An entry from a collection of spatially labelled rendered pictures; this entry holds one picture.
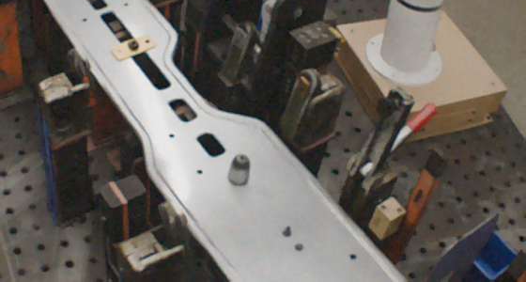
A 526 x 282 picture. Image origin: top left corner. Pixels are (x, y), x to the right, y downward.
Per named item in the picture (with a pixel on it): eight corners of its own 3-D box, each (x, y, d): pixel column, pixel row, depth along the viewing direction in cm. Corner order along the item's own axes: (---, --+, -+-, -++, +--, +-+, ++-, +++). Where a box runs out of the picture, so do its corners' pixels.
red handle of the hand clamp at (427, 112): (351, 163, 116) (425, 94, 116) (355, 167, 117) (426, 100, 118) (369, 181, 113) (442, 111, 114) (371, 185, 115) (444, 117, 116)
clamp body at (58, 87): (38, 200, 146) (22, 78, 121) (88, 180, 152) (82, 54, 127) (58, 233, 141) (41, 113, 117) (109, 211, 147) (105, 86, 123)
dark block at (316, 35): (255, 189, 157) (288, 30, 127) (283, 176, 160) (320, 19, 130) (270, 205, 154) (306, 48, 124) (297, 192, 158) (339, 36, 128)
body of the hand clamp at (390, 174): (305, 280, 142) (348, 164, 117) (332, 265, 146) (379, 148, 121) (324, 302, 139) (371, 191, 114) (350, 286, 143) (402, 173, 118)
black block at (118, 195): (93, 279, 136) (82, 186, 115) (139, 258, 141) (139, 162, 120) (114, 311, 132) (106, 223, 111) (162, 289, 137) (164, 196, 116)
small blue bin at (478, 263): (442, 268, 148) (456, 244, 141) (472, 246, 152) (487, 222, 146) (474, 304, 142) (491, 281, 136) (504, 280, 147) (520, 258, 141)
